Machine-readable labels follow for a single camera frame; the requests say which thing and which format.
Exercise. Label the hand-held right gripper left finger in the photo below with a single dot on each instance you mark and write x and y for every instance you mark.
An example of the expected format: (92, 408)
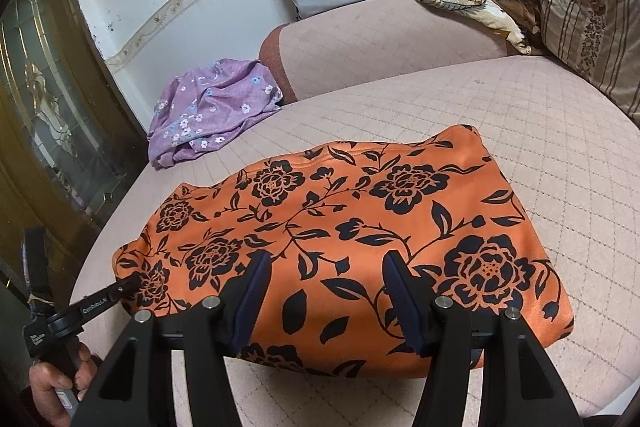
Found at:
(252, 299)

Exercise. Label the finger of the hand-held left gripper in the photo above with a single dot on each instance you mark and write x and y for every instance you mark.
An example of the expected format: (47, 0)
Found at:
(107, 299)

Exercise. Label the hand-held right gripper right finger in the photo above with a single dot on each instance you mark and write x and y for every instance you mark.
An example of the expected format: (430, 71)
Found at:
(402, 302)

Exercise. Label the orange black floral shirt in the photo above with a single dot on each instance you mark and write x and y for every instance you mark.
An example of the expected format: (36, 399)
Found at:
(350, 227)

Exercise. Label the person's left hand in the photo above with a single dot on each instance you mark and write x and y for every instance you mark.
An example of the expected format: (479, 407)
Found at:
(47, 387)

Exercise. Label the wooden door with glass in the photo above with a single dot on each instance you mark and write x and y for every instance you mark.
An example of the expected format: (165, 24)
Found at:
(55, 117)

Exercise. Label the purple floral cloth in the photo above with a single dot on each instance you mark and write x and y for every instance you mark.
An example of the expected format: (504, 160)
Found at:
(215, 112)

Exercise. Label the pink quilted bed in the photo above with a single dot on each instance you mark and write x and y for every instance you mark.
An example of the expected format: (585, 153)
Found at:
(565, 187)

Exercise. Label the pink bolster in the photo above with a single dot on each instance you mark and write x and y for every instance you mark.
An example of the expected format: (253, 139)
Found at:
(380, 47)

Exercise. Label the beige striped cushion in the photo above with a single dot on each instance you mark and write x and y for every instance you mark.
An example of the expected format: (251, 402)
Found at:
(595, 22)

